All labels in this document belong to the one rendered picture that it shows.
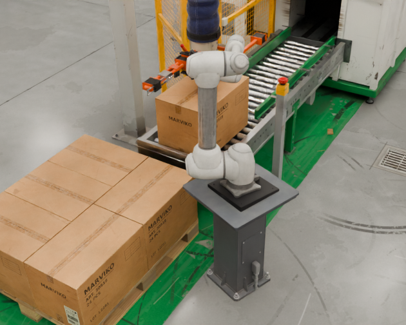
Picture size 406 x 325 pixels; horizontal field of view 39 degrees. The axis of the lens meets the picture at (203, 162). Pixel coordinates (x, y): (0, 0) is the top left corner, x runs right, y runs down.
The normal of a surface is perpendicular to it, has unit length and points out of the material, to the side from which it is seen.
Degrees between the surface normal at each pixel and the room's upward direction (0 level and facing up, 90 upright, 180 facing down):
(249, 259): 90
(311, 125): 0
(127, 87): 90
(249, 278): 90
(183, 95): 0
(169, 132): 90
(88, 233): 0
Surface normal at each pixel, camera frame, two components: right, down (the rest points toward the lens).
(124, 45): -0.54, 0.50
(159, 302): -0.02, -0.81
